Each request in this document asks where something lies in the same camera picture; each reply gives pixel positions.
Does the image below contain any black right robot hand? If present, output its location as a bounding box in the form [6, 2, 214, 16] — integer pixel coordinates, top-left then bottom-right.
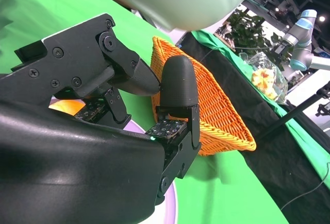
[0, 13, 202, 224]

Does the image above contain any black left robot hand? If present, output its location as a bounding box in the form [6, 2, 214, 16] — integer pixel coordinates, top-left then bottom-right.
[77, 0, 158, 28]

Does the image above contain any grey round bowl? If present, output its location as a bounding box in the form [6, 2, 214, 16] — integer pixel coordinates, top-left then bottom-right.
[113, 0, 265, 31]

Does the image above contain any orange striped ring bread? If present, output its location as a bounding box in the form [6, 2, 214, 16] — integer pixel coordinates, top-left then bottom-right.
[48, 100, 87, 115]

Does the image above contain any lavender round plate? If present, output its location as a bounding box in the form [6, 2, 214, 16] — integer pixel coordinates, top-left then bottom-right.
[47, 99, 178, 224]

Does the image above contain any orange wicker basket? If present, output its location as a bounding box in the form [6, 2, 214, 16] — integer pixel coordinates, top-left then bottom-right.
[150, 36, 257, 157]

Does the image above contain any green backdrop cloth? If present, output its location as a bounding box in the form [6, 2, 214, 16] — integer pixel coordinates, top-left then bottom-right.
[192, 29, 330, 182]

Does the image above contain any green tablecloth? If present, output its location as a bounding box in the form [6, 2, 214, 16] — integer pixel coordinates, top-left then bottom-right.
[0, 0, 289, 224]

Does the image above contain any clear bag with yellow food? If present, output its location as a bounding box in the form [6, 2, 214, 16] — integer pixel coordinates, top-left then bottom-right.
[238, 51, 289, 104]

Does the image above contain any black backdrop curtain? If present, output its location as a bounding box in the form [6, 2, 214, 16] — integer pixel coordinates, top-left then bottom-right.
[176, 32, 330, 224]

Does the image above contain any long black boom pole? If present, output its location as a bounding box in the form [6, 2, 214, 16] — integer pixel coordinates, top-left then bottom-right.
[257, 82, 330, 140]

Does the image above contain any green leafy plant wall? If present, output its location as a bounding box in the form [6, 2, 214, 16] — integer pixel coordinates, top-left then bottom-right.
[224, 10, 292, 66]

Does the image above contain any thin white wire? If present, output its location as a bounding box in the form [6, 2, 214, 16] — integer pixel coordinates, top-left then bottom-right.
[279, 162, 330, 211]

